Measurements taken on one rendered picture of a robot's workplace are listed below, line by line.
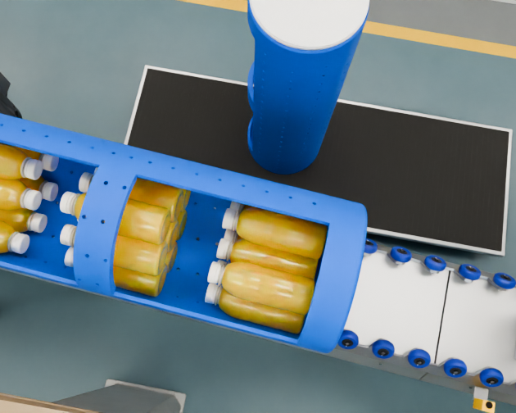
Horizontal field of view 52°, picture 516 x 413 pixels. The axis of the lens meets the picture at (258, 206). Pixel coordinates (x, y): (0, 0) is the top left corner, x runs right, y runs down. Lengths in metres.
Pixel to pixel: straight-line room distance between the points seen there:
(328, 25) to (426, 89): 1.25
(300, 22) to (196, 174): 0.49
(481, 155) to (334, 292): 1.47
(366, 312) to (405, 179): 1.02
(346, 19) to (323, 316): 0.70
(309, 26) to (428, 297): 0.66
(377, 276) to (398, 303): 0.07
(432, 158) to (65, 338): 1.57
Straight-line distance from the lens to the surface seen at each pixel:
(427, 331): 1.22
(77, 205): 0.99
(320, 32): 1.26
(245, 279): 0.96
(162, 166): 0.95
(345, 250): 0.88
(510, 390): 1.29
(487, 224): 2.18
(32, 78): 2.55
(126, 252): 0.99
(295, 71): 1.32
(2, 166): 1.11
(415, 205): 2.10
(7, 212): 1.19
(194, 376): 2.10
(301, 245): 0.98
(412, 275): 1.22
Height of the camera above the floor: 2.08
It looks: 75 degrees down
